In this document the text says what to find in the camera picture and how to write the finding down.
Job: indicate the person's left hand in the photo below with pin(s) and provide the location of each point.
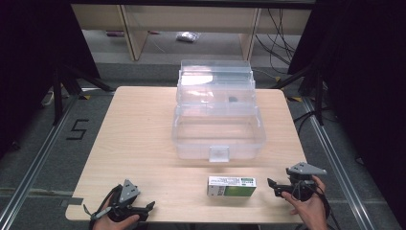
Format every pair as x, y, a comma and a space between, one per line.
112, 223

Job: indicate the clear plastic bag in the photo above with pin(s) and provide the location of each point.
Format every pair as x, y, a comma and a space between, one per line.
187, 36

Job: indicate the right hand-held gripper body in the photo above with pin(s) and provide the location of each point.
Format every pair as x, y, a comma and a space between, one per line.
303, 179

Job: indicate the black metal stand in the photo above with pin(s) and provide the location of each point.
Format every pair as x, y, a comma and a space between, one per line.
314, 86
65, 86

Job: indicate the person's right hand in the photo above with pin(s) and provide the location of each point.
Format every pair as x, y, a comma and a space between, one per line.
308, 211

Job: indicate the clear plastic storage box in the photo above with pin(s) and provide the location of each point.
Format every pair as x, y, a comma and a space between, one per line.
218, 127

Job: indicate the aluminium floor rail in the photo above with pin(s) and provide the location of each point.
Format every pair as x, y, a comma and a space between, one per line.
35, 163
338, 166

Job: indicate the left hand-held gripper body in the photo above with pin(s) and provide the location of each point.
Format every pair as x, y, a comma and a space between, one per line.
128, 191

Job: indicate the green and white carton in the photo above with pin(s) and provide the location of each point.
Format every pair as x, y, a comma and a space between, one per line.
231, 187

